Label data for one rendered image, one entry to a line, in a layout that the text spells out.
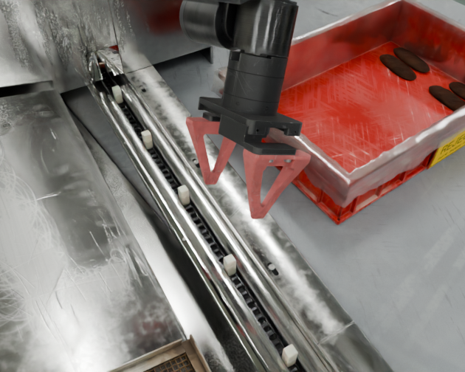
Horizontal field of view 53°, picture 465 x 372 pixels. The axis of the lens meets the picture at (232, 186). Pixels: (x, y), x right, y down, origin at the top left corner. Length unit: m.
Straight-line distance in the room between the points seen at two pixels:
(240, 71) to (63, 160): 0.37
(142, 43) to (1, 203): 0.40
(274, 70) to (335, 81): 0.54
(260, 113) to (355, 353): 0.30
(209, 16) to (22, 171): 0.38
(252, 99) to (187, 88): 0.51
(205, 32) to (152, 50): 0.44
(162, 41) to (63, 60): 0.19
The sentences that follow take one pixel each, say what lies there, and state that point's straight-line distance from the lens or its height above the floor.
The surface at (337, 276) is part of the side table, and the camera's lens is 0.68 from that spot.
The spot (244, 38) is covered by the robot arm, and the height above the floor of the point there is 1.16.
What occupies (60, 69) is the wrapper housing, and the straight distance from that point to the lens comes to 0.90.
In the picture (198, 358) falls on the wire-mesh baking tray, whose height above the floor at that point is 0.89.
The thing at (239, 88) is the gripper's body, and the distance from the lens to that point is 0.45.
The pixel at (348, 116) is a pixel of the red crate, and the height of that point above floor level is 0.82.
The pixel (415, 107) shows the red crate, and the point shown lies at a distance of 0.96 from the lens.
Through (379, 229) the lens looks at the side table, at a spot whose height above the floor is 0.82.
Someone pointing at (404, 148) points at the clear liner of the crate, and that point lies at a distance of 0.71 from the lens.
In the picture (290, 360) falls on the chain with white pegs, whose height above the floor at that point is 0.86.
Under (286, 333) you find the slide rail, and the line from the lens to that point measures 0.59.
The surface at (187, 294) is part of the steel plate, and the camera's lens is 0.65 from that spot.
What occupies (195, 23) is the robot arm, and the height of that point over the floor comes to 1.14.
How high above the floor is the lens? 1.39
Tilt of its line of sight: 49 degrees down
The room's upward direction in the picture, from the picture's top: straight up
